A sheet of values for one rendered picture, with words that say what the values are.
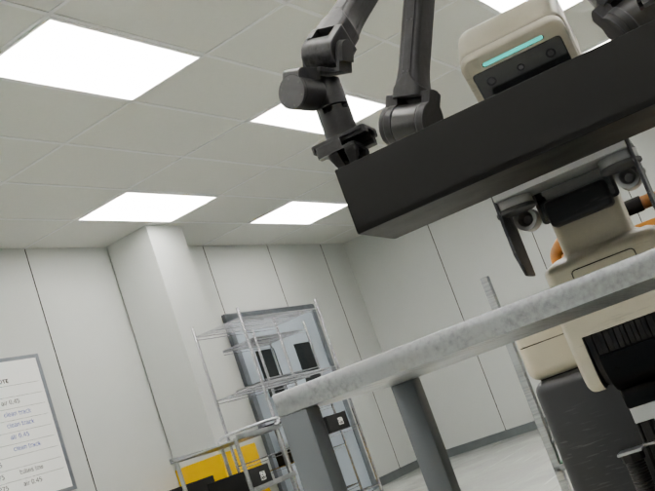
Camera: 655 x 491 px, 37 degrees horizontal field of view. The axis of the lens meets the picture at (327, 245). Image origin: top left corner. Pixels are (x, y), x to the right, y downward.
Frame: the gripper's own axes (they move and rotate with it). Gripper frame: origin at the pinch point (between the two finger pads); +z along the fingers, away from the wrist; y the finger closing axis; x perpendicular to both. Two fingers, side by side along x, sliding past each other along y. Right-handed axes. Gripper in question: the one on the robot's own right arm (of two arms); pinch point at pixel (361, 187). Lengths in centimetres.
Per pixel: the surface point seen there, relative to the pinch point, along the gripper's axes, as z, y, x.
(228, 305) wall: -132, -423, 731
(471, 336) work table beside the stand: 32, 20, -42
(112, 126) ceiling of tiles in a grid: -194, -260, 352
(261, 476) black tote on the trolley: 42, -282, 440
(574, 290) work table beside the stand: 32, 33, -42
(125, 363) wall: -86, -444, 558
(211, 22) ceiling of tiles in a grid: -194, -147, 296
